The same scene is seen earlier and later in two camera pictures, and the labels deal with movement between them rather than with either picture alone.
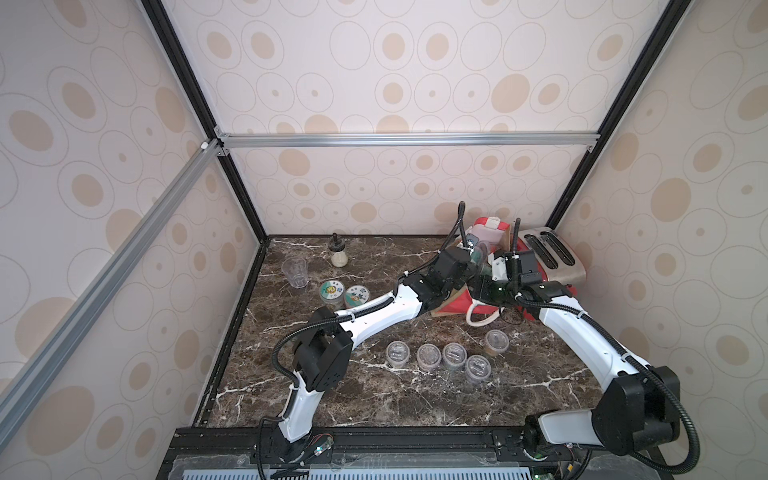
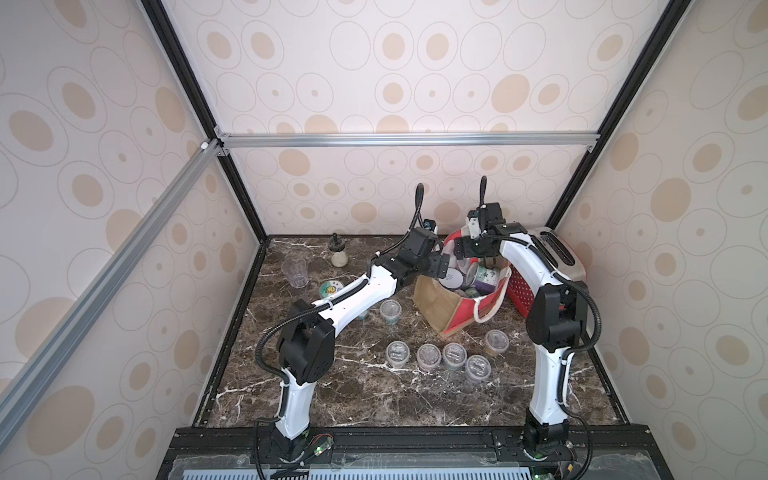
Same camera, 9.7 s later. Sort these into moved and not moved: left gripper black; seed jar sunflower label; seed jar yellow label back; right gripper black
Moved: right gripper black; left gripper black
Not moved: seed jar sunflower label; seed jar yellow label back
